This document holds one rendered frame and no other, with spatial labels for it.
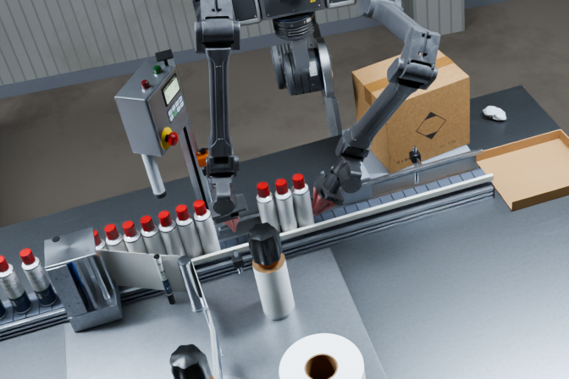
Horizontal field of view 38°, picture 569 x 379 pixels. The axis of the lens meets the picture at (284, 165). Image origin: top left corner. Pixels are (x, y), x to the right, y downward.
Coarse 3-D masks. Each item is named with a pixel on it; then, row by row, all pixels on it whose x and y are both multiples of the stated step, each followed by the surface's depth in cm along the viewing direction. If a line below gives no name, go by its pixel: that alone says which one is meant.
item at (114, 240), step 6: (108, 228) 232; (114, 228) 232; (108, 234) 232; (114, 234) 232; (120, 234) 235; (108, 240) 234; (114, 240) 233; (120, 240) 234; (108, 246) 234; (114, 246) 233; (120, 246) 234
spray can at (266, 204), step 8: (264, 184) 237; (264, 192) 236; (264, 200) 238; (272, 200) 239; (264, 208) 239; (272, 208) 240; (264, 216) 241; (272, 216) 241; (272, 224) 243; (280, 232) 248
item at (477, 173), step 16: (464, 176) 258; (480, 176) 257; (400, 192) 256; (416, 192) 256; (464, 192) 252; (352, 208) 254; (400, 208) 251; (352, 224) 249; (240, 240) 250; (288, 240) 247; (128, 288) 242; (32, 304) 242; (16, 320) 238
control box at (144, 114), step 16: (144, 64) 222; (128, 80) 217; (160, 80) 215; (128, 96) 211; (144, 96) 210; (160, 96) 215; (176, 96) 223; (128, 112) 214; (144, 112) 212; (160, 112) 216; (128, 128) 218; (144, 128) 216; (160, 128) 217; (176, 128) 225; (144, 144) 220; (160, 144) 218
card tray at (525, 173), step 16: (512, 144) 269; (528, 144) 270; (544, 144) 271; (560, 144) 270; (480, 160) 269; (496, 160) 268; (512, 160) 267; (528, 160) 266; (544, 160) 265; (560, 160) 264; (496, 176) 262; (512, 176) 261; (528, 176) 260; (544, 176) 259; (560, 176) 258; (512, 192) 256; (528, 192) 255; (544, 192) 248; (560, 192) 250; (512, 208) 249
